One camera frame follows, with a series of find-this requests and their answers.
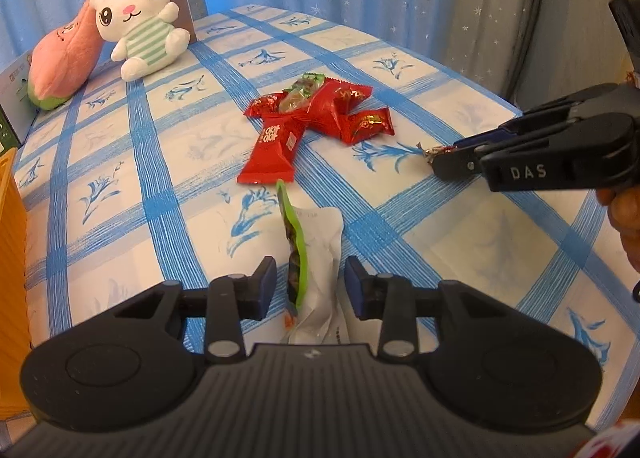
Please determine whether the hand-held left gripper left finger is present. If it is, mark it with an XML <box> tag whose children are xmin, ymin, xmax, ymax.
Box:
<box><xmin>115</xmin><ymin>256</ymin><xmax>277</xmax><ymax>364</ymax></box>

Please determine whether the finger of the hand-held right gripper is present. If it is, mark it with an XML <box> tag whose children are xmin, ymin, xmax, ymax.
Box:
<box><xmin>431</xmin><ymin>114</ymin><xmax>636</xmax><ymax>193</ymax></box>
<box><xmin>454</xmin><ymin>82</ymin><xmax>640</xmax><ymax>145</ymax></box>

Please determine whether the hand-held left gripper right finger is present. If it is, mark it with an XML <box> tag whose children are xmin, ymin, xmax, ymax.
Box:
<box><xmin>345</xmin><ymin>256</ymin><xmax>511</xmax><ymax>364</ymax></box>

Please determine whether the green white snack packet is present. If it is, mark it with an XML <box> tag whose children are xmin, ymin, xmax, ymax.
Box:
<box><xmin>276</xmin><ymin>179</ymin><xmax>347</xmax><ymax>345</ymax></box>

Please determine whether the large red snack packet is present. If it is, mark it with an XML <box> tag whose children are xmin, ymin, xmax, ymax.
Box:
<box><xmin>237</xmin><ymin>112</ymin><xmax>306</xmax><ymax>187</ymax></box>

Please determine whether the small red candy packet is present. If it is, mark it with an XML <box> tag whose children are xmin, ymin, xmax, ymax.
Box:
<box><xmin>340</xmin><ymin>108</ymin><xmax>396</xmax><ymax>145</ymax></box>

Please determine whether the green clear candy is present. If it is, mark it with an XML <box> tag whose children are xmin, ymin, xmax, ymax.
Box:
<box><xmin>278</xmin><ymin>72</ymin><xmax>327</xmax><ymax>115</ymax></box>

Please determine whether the orange plastic basket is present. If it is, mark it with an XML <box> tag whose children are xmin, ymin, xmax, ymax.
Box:
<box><xmin>0</xmin><ymin>147</ymin><xmax>32</xmax><ymax>423</ymax></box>

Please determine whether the person's right hand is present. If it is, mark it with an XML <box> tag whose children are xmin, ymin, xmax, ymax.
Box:
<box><xmin>596</xmin><ymin>185</ymin><xmax>640</xmax><ymax>275</ymax></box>

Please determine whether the blue checked tablecloth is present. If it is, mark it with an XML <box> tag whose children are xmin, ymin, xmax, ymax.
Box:
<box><xmin>12</xmin><ymin>5</ymin><xmax>640</xmax><ymax>434</ymax></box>

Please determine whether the white rabbit plush toy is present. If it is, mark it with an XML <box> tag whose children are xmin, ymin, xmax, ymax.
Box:
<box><xmin>89</xmin><ymin>0</ymin><xmax>192</xmax><ymax>82</ymax></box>

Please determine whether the red white patterned cloth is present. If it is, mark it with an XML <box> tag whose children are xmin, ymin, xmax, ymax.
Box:
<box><xmin>594</xmin><ymin>417</ymin><xmax>640</xmax><ymax>458</ymax></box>

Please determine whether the pink plush toy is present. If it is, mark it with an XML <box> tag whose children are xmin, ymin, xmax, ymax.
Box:
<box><xmin>27</xmin><ymin>0</ymin><xmax>115</xmax><ymax>111</ymax></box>

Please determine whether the green white cardboard box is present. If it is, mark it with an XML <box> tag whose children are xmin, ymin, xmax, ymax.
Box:
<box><xmin>0</xmin><ymin>50</ymin><xmax>34</xmax><ymax>149</ymax></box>

